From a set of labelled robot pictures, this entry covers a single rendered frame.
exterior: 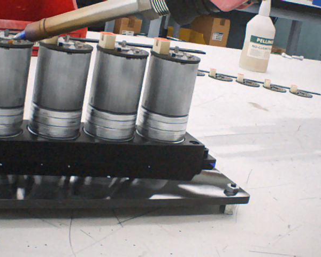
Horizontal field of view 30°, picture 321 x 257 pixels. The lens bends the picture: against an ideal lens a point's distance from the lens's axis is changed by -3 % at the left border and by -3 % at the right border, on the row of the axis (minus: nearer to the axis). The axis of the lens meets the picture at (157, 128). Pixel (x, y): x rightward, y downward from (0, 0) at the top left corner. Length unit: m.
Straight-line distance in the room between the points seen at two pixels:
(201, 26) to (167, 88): 4.77
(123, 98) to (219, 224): 0.07
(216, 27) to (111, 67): 4.67
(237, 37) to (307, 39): 0.81
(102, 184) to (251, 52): 0.45
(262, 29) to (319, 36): 5.43
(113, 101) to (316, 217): 0.12
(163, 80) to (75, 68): 0.05
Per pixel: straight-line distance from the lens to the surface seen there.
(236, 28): 5.53
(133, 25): 4.57
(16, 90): 0.26
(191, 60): 0.29
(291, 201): 0.32
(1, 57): 0.26
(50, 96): 0.27
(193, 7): 0.22
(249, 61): 0.68
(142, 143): 0.29
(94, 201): 0.24
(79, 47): 0.27
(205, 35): 4.99
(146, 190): 0.26
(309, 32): 6.01
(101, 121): 0.28
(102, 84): 0.28
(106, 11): 0.23
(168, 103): 0.29
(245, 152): 0.38
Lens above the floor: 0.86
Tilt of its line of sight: 16 degrees down
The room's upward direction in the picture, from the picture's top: 11 degrees clockwise
